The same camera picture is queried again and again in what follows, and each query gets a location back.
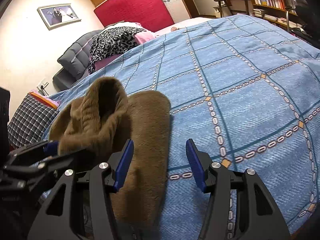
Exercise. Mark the blue patterned quilt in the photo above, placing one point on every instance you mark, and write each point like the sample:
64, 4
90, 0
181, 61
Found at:
247, 93

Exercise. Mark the red upright mattress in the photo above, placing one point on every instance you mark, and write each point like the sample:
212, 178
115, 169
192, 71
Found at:
151, 14

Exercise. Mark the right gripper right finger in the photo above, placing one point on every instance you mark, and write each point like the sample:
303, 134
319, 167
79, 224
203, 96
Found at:
240, 205

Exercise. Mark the framed wedding photo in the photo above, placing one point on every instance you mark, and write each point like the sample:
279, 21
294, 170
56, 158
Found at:
55, 16

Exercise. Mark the wooden bookshelf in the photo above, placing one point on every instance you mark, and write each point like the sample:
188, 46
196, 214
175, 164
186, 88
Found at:
279, 12

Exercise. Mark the small objects on bed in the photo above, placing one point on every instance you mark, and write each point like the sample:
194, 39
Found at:
174, 28

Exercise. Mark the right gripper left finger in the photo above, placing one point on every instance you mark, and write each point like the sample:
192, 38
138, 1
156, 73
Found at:
67, 221

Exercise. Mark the checkered pillow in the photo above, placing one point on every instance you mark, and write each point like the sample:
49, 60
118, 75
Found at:
31, 119

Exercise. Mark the brown fleece pants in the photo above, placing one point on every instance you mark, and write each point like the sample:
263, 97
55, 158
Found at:
102, 120

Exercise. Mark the grey padded headboard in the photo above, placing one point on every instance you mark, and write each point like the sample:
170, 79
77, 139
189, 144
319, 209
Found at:
74, 62

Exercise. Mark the leopard print cloth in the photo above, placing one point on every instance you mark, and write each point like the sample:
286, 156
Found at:
113, 41

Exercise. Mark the wall power socket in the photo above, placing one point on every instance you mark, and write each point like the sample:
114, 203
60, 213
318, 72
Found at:
42, 84

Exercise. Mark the pink blanket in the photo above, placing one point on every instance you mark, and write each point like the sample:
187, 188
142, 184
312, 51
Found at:
140, 38

